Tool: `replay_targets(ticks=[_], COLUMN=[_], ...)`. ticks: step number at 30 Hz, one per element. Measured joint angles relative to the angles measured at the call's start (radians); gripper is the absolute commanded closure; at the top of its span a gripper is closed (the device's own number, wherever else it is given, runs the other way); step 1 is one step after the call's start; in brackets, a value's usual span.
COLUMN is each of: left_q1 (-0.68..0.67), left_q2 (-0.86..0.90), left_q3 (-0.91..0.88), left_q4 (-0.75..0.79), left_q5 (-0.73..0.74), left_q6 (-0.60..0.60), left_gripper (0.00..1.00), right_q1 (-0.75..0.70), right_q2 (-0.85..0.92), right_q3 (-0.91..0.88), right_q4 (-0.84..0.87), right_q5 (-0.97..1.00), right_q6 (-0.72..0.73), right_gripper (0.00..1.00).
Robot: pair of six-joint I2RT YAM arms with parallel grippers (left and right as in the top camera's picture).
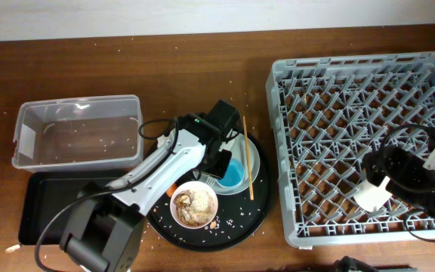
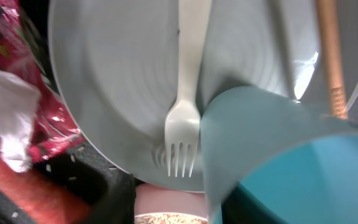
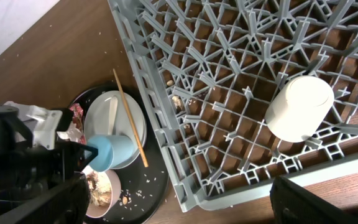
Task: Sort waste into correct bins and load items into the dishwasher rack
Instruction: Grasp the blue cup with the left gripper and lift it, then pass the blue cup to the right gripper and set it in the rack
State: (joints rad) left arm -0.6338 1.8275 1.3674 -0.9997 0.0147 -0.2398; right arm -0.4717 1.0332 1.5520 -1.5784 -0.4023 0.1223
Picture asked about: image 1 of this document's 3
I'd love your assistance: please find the white plate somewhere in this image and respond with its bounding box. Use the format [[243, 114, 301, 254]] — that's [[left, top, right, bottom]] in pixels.
[[191, 134, 260, 195]]

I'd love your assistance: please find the blue cup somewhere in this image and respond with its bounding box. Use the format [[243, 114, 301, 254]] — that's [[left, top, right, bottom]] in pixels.
[[217, 159, 244, 189]]

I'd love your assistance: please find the white plastic fork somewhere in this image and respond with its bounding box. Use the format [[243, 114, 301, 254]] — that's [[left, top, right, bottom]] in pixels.
[[199, 175, 217, 187]]

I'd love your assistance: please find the wooden chopstick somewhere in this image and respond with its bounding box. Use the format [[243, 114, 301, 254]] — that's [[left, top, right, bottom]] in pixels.
[[242, 116, 255, 201]]

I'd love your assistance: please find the orange carrot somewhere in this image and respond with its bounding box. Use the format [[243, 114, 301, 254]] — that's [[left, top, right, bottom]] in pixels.
[[166, 184, 177, 198]]

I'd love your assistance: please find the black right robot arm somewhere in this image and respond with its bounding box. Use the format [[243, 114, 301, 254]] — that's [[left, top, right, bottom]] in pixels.
[[354, 124, 435, 218]]

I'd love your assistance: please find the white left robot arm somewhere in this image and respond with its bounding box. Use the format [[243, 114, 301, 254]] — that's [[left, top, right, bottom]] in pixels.
[[107, 100, 240, 215]]

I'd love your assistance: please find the grey dishwasher rack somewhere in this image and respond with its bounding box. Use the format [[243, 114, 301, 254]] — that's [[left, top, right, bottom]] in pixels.
[[266, 51, 435, 248]]

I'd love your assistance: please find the food scraps pile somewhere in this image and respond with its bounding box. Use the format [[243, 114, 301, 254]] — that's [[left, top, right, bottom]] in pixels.
[[174, 190, 216, 227]]

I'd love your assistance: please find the round black tray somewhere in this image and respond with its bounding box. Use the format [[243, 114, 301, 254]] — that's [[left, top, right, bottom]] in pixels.
[[147, 134, 275, 252]]

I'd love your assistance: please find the clear plastic bin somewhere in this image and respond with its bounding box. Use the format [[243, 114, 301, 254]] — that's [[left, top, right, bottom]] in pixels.
[[11, 94, 143, 172]]

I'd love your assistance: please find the black rectangular tray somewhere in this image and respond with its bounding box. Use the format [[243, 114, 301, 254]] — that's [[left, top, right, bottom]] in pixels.
[[18, 169, 125, 246]]

